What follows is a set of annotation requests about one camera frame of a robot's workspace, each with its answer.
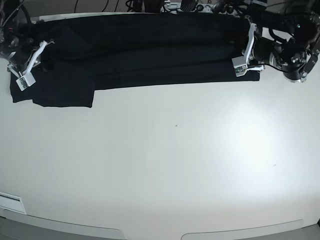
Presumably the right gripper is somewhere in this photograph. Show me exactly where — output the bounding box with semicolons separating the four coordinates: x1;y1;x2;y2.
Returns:
3;37;55;78

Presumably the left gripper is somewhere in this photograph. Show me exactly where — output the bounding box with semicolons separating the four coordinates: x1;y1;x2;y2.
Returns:
243;15;277;72

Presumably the black T-shirt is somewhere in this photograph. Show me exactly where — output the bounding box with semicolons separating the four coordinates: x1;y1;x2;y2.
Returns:
9;13;260;108

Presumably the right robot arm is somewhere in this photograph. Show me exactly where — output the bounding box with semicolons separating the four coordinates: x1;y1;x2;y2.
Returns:
0;0;54;76

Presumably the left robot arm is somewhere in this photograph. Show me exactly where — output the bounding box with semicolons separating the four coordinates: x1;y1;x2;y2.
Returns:
244;0;320;82

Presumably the black equipment clutter behind table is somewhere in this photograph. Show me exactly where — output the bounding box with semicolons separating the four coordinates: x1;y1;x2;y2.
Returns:
125;0;268;15

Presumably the white label plate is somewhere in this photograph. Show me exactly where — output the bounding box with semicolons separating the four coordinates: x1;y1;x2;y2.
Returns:
0;192;27;215

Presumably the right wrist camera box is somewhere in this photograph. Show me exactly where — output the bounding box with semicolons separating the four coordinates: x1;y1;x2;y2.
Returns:
16;72;36;91

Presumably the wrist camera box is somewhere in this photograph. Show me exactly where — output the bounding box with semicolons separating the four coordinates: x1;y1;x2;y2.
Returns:
232;56;248;77
16;72;36;91

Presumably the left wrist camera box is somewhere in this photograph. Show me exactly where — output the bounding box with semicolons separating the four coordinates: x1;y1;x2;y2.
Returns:
232;56;248;77

